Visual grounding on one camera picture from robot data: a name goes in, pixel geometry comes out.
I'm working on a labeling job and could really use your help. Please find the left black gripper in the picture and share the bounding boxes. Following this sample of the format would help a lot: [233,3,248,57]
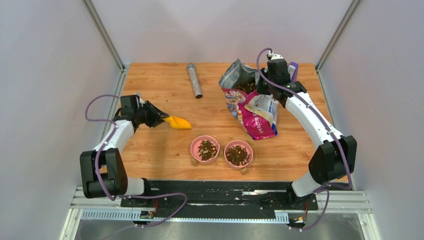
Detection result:
[134,100,169,128]

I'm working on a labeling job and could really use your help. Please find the yellow plastic scoop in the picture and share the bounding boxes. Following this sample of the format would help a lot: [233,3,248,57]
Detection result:
[163,116,192,129]

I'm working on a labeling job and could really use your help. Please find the pink blue pet food bag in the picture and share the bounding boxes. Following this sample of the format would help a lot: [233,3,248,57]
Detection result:
[218,59,279,141]

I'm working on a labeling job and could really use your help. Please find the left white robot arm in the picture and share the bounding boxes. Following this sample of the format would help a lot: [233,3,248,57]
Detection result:
[79,94,169,207]

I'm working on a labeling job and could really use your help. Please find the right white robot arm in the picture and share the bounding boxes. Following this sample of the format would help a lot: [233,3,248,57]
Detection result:
[256,54,357,209]

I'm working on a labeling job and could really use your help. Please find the left pink pet bowl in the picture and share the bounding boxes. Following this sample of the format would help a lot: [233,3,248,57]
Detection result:
[189,135,221,166]

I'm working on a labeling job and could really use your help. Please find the pink pet bowl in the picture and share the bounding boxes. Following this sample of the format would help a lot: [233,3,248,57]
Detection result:
[223,140,254,175]
[189,135,221,166]

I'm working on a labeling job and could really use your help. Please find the right pink pet bowl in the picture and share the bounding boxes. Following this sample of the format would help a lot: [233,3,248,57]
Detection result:
[223,140,254,175]

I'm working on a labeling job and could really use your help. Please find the purple box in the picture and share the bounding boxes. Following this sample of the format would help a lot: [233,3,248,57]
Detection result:
[287,61,299,82]

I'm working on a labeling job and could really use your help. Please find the grey metal cylinder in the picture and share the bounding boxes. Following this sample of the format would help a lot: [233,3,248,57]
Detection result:
[186,63,203,99]

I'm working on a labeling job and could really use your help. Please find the brown kibble in left bowl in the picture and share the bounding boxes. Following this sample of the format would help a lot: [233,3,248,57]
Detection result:
[197,140,218,161]

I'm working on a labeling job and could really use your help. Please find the brown kibble in bowl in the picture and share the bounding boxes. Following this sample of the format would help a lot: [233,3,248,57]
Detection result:
[225,145,252,167]
[197,140,218,161]

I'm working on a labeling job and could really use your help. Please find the brown kibble in right bowl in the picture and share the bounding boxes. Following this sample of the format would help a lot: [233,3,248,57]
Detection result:
[225,145,252,167]

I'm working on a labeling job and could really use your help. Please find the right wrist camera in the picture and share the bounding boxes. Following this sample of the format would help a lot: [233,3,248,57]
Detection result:
[266,50,284,61]

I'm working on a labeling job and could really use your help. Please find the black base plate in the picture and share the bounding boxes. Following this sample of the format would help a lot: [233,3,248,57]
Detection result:
[88,179,319,220]

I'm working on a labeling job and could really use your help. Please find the aluminium rail frame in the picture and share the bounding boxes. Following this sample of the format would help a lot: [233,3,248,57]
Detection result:
[69,187,381,240]

